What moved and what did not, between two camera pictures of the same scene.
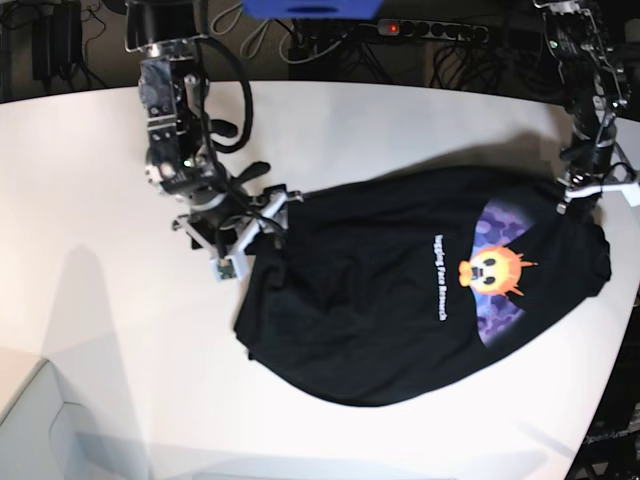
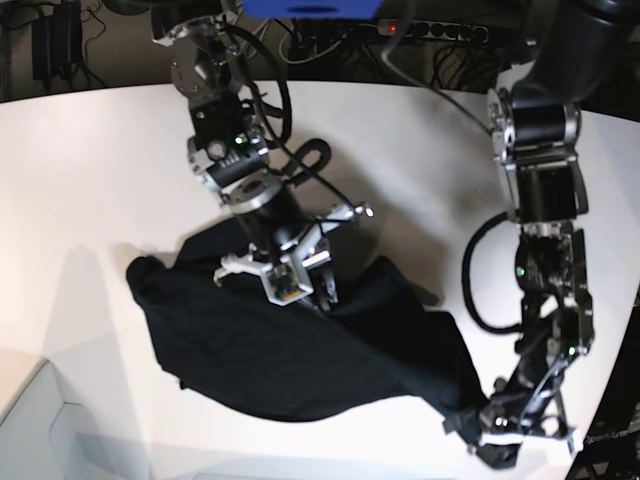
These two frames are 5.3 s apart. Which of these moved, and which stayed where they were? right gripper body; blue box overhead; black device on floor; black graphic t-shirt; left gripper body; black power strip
Moved: right gripper body; left gripper body; black graphic t-shirt
Stayed: blue box overhead; black device on floor; black power strip
